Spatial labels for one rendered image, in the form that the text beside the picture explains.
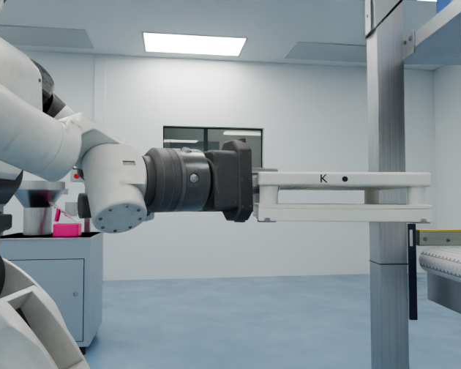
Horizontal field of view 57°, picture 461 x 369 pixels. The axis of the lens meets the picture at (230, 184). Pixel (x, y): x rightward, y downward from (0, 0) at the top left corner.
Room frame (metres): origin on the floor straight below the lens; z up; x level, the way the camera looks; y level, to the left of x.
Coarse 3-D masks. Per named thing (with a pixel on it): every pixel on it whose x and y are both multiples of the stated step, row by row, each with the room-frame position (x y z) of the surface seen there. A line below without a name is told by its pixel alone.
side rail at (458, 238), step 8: (416, 232) 0.90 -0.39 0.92; (424, 232) 0.89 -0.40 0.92; (432, 232) 0.89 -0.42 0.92; (440, 232) 0.89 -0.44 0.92; (448, 232) 0.89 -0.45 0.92; (456, 232) 0.89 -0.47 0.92; (416, 240) 0.90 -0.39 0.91; (424, 240) 0.89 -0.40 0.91; (432, 240) 0.89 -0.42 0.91; (440, 240) 0.89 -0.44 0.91; (456, 240) 0.89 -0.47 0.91
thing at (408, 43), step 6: (408, 36) 0.87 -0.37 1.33; (414, 36) 0.85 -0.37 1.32; (402, 42) 0.90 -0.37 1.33; (408, 42) 0.87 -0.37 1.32; (414, 42) 0.85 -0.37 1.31; (402, 48) 0.90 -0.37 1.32; (408, 48) 0.87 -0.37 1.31; (414, 48) 0.85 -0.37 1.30; (402, 54) 0.90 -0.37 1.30; (408, 54) 0.87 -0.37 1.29
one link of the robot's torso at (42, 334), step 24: (24, 288) 0.81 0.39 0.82; (0, 312) 0.66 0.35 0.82; (24, 312) 0.78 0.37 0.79; (48, 312) 0.78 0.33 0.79; (0, 336) 0.67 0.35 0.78; (24, 336) 0.67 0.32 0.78; (48, 336) 0.78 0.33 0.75; (0, 360) 0.68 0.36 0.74; (24, 360) 0.69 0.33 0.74; (48, 360) 0.69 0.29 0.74; (72, 360) 0.78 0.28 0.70
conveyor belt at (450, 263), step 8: (432, 248) 0.88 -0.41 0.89; (440, 248) 0.88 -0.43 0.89; (448, 248) 0.88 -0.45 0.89; (456, 248) 0.88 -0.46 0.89; (424, 256) 0.86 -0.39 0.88; (432, 256) 0.84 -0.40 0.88; (440, 256) 0.81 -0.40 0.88; (448, 256) 0.79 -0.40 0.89; (456, 256) 0.77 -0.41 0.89; (424, 264) 0.86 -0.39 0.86; (432, 264) 0.83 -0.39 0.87; (440, 264) 0.80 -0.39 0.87; (448, 264) 0.78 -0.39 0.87; (456, 264) 0.75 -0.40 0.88; (432, 272) 0.85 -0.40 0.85; (440, 272) 0.81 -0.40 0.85; (448, 272) 0.78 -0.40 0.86; (456, 272) 0.75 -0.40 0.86; (456, 280) 0.77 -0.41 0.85
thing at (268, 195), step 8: (264, 192) 0.61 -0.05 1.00; (272, 192) 0.61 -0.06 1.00; (368, 192) 0.82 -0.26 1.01; (376, 192) 0.82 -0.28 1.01; (408, 192) 0.61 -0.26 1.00; (416, 192) 0.60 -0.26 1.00; (424, 192) 0.60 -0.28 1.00; (256, 200) 0.83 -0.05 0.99; (264, 200) 0.61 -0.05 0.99; (272, 200) 0.61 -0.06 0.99; (368, 200) 0.82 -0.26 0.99; (376, 200) 0.82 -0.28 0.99; (408, 200) 0.61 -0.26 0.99; (416, 200) 0.60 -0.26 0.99; (424, 200) 0.60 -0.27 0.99
